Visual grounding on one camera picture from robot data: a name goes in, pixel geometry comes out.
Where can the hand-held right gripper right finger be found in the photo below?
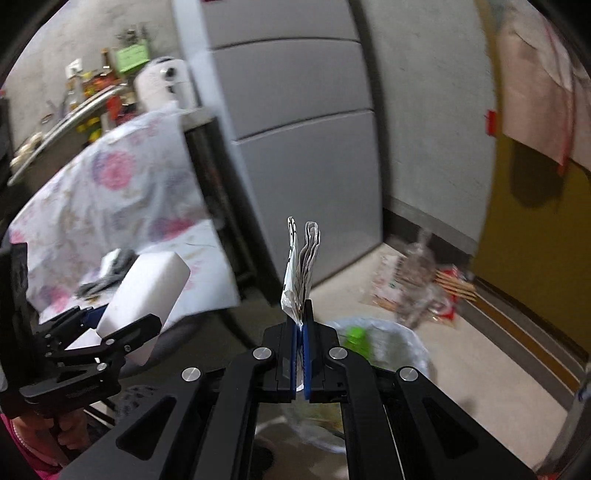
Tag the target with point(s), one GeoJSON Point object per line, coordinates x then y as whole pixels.
{"type": "Point", "coordinates": [308, 369]}

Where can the grey refrigerator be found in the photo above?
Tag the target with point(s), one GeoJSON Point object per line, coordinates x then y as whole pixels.
{"type": "Point", "coordinates": [286, 138]}

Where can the person's left forearm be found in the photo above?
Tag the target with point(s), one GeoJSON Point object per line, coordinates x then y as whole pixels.
{"type": "Point", "coordinates": [18, 459]}

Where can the pink hanging cloth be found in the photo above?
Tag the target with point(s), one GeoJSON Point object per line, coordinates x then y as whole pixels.
{"type": "Point", "coordinates": [531, 69]}

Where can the floral printed cloth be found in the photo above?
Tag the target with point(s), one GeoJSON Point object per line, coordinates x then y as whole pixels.
{"type": "Point", "coordinates": [115, 184]}

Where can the yellow door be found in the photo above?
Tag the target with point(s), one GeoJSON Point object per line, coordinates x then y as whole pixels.
{"type": "Point", "coordinates": [531, 230]}

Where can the green plastic bottle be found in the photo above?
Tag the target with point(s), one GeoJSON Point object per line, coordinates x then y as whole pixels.
{"type": "Point", "coordinates": [355, 339]}

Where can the trash bin with plastic bag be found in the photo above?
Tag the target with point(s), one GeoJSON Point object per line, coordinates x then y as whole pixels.
{"type": "Point", "coordinates": [401, 344]}

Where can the green plastic basket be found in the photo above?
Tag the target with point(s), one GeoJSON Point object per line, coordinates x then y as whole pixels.
{"type": "Point", "coordinates": [131, 57]}

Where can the white foam block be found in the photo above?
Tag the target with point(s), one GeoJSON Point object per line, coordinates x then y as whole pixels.
{"type": "Point", "coordinates": [147, 286]}

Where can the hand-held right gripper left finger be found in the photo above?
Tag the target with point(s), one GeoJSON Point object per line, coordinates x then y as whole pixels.
{"type": "Point", "coordinates": [291, 364]}

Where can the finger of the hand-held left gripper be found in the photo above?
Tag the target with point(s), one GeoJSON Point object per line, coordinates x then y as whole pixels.
{"type": "Point", "coordinates": [90, 317]}
{"type": "Point", "coordinates": [134, 332]}

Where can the clear plastic bag of goods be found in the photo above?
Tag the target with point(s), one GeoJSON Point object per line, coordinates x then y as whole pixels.
{"type": "Point", "coordinates": [415, 277]}

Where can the person's left hand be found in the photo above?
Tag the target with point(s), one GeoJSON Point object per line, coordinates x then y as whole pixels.
{"type": "Point", "coordinates": [69, 438]}

